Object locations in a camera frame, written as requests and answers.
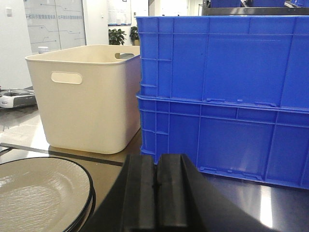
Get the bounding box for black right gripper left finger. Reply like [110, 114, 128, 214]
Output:
[81, 155, 155, 232]

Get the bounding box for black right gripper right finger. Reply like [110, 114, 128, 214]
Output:
[157, 154, 273, 232]

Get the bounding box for beige plate black rim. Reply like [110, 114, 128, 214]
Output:
[64, 184, 96, 232]
[0, 157, 93, 232]

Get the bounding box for lower blue plastic crate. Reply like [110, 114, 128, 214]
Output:
[137, 95, 309, 189]

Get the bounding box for blue plastic crate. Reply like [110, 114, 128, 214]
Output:
[137, 95, 309, 189]
[137, 15, 309, 111]

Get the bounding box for beige plastic bin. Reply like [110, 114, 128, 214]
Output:
[26, 45, 141, 154]

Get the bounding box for white grey device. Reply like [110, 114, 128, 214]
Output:
[0, 87, 37, 108]

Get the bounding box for green potted plant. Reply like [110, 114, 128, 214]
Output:
[108, 29, 126, 45]

